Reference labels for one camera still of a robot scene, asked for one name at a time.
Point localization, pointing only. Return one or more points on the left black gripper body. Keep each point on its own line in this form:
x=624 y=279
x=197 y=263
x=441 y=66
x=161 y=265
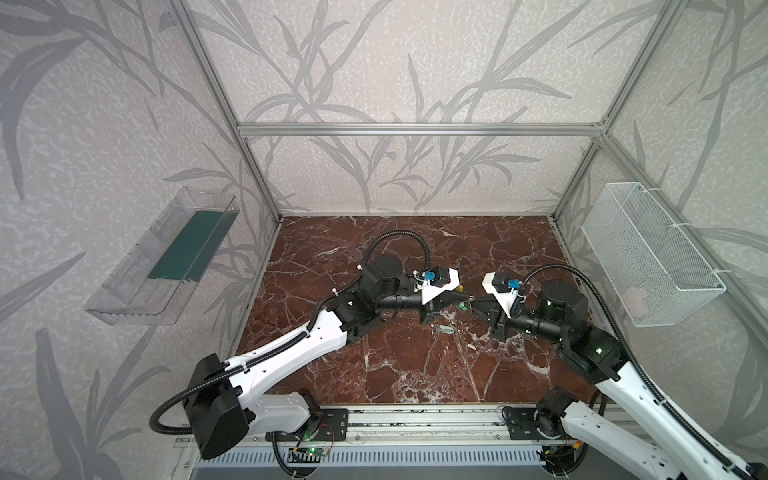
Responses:
x=430 y=301

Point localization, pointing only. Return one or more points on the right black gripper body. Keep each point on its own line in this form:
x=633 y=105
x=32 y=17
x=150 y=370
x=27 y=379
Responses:
x=496 y=308

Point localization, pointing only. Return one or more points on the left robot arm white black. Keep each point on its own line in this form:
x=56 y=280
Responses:
x=231 y=398

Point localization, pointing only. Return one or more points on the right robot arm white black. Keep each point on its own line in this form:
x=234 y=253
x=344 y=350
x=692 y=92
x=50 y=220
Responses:
x=678 y=448

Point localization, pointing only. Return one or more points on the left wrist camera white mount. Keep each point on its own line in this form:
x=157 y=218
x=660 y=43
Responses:
x=432 y=283

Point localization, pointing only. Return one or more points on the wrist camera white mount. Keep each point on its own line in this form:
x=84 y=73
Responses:
x=506 y=291
x=432 y=283

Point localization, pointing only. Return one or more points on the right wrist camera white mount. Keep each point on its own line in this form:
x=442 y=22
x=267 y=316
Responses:
x=506 y=291

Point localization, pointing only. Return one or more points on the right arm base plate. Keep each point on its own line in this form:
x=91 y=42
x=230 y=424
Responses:
x=528 y=423

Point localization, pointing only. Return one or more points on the aluminium front rail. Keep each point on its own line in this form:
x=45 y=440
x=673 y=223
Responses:
x=420 y=426

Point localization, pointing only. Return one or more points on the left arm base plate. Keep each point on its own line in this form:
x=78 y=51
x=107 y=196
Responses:
x=325 y=425

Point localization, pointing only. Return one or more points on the white wire mesh basket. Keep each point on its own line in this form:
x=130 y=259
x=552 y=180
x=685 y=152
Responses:
x=660 y=277

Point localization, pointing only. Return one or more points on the aluminium frame crossbar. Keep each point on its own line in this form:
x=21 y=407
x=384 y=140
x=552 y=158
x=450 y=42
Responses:
x=252 y=130

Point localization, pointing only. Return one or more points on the clear plastic wall bin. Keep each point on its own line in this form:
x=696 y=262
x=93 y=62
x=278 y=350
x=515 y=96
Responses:
x=152 y=285

